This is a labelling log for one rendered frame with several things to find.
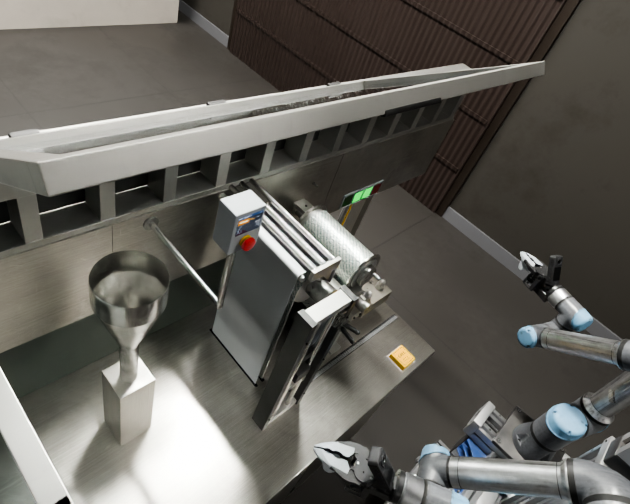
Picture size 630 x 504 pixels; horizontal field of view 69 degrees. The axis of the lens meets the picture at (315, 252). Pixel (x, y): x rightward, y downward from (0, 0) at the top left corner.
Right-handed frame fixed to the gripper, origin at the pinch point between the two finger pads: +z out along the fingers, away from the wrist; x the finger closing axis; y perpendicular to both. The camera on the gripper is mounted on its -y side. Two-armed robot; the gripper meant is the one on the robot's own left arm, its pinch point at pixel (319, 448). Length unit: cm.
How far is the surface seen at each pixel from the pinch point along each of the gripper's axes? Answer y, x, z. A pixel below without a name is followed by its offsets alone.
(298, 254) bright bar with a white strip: -24.8, 31.1, 21.3
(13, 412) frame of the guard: -42, -32, 40
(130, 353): -12.0, -3.1, 45.5
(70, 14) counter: 82, 340, 358
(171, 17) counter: 94, 441, 310
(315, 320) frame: -22.6, 15.7, 11.1
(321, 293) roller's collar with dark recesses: -14.3, 31.5, 13.1
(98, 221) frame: -29, 13, 63
